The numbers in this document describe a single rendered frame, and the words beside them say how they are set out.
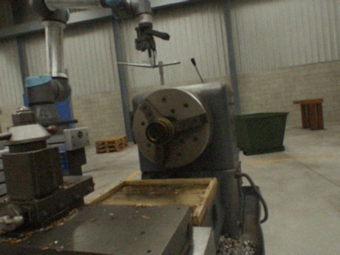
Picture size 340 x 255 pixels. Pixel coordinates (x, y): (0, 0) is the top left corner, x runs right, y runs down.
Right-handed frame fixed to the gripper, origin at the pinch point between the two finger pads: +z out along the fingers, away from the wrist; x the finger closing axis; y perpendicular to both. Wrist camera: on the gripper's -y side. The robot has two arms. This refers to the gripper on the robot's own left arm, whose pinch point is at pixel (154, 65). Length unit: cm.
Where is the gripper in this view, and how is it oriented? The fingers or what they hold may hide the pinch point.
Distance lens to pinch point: 124.8
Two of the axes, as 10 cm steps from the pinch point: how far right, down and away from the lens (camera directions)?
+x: -2.9, 0.8, -9.5
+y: -9.5, 0.9, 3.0
